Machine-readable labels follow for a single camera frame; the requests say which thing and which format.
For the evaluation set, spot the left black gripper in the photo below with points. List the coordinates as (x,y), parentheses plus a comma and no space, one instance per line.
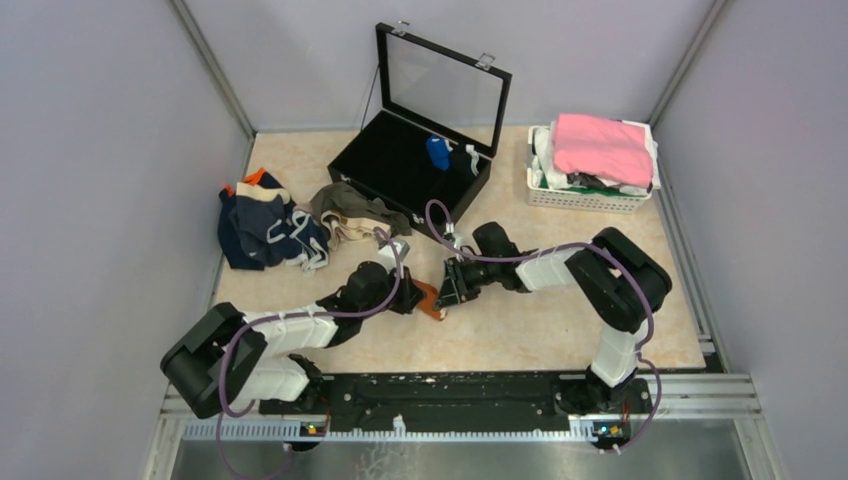
(409,292)

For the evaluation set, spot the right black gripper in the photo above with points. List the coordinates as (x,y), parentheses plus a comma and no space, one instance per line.
(455,288)

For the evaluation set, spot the orange underwear white waistband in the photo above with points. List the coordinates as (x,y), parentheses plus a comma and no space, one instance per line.
(427,304)

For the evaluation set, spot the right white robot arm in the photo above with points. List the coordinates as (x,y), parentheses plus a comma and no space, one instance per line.
(622,283)

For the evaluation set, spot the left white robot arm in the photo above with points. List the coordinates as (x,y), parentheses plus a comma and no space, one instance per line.
(230,360)

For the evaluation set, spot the olive beige underwear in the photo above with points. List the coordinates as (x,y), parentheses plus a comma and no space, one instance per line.
(346,215)

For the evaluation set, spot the black white rolled underwear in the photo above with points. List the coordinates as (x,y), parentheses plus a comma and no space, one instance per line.
(464,160)

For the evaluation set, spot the blue rolled underwear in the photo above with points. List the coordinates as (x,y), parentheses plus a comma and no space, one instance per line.
(439,150)

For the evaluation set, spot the white clothes in basket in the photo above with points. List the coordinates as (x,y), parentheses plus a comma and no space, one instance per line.
(558,180)

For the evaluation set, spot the black box glass lid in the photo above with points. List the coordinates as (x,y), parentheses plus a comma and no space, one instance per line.
(425,89)

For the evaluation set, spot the white plastic basket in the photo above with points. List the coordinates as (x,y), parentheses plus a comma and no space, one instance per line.
(539,194)

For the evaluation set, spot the navy blue clothes pile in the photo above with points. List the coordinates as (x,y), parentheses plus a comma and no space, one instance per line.
(260,226)

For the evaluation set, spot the pink folded cloth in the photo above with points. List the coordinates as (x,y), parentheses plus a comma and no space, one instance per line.
(608,149)

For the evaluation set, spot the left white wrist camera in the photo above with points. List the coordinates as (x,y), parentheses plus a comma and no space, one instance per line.
(392,252)

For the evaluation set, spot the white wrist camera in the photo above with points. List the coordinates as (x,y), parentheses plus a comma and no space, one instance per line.
(456,239)
(392,252)

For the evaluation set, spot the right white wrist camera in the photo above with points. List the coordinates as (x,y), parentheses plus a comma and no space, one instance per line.
(456,239)

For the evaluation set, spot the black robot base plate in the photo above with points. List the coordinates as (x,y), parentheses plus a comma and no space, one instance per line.
(460,402)

